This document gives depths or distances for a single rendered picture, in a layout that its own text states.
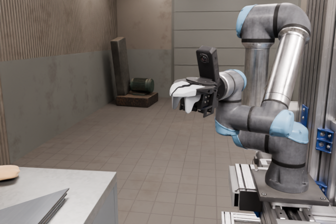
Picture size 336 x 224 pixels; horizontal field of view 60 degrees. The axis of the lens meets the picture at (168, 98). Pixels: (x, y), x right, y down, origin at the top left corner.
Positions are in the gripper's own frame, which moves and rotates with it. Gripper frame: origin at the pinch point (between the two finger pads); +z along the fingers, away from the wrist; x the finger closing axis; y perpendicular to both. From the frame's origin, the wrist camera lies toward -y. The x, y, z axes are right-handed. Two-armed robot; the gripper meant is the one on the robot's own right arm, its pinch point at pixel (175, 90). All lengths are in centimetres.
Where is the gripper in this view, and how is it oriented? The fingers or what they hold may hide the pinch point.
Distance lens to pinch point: 61.8
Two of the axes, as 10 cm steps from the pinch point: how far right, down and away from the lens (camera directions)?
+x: -8.2, -2.4, 5.2
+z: -5.6, 1.7, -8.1
